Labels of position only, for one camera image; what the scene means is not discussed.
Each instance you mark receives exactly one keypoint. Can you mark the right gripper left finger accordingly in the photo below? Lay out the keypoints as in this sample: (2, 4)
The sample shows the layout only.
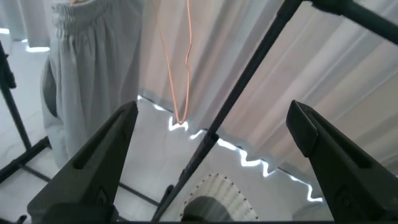
(87, 174)

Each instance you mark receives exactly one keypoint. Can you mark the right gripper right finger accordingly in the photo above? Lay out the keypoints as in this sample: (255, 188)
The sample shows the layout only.
(348, 161)

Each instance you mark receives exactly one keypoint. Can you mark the pale grey shorts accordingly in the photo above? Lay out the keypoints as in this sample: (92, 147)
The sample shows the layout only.
(93, 62)

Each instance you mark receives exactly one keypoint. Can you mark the white laundry basket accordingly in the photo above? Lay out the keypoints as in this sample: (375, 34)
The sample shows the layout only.
(217, 189)

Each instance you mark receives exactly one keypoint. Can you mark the black clothes rack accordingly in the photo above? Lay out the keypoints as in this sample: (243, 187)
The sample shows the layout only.
(244, 77)

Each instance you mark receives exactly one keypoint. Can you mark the white curtain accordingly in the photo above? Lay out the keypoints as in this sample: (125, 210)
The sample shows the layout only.
(311, 62)

